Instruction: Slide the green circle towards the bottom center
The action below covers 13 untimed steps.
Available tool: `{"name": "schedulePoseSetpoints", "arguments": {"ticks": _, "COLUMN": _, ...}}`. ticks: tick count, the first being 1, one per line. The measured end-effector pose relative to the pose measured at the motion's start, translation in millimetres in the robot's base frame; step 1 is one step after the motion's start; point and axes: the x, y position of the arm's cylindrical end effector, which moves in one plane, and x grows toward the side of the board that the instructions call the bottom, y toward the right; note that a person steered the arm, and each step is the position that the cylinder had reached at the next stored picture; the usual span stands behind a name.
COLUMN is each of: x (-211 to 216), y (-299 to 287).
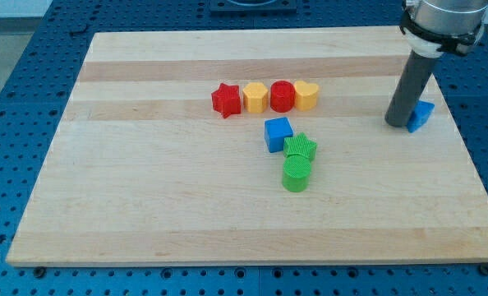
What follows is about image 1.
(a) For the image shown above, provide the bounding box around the yellow hexagon block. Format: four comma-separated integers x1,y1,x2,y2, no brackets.
242,82,268,113

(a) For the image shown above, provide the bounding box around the red star block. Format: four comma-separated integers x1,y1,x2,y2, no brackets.
211,83,241,118

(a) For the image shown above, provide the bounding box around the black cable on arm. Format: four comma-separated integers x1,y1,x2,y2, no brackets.
398,12,485,58

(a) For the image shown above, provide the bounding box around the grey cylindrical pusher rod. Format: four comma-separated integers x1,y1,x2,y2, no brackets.
384,50,437,127

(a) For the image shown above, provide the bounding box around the wooden board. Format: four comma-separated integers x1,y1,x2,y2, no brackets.
7,26,488,267

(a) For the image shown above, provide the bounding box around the red cylinder block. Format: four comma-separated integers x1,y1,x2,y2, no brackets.
270,81,295,113

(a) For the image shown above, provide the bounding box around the blue cube block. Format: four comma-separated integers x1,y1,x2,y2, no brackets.
264,117,293,153

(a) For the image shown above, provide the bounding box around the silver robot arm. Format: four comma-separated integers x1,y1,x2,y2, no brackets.
400,0,488,59

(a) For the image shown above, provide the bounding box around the green star block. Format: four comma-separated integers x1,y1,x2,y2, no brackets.
283,132,318,162

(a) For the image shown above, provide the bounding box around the blue angled block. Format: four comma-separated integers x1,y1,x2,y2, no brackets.
407,100,435,133

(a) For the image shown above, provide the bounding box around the green cylinder block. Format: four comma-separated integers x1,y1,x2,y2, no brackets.
282,155,311,192

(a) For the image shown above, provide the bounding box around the yellow heart block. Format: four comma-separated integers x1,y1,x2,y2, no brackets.
293,81,320,111

